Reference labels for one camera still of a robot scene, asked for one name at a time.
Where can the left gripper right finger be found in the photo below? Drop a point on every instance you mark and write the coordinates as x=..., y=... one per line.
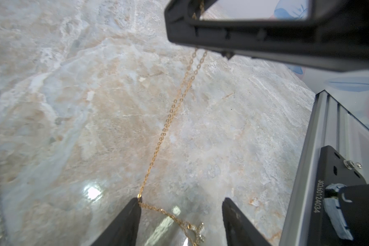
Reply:
x=239, y=230

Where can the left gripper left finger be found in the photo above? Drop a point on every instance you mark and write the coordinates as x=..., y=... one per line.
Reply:
x=123, y=229

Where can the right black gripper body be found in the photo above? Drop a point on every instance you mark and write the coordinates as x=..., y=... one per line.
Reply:
x=334, y=37

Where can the aluminium mounting rail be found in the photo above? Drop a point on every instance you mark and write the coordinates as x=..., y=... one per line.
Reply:
x=331, y=124

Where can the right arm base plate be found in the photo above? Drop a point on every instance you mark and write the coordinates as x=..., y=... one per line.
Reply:
x=332, y=175

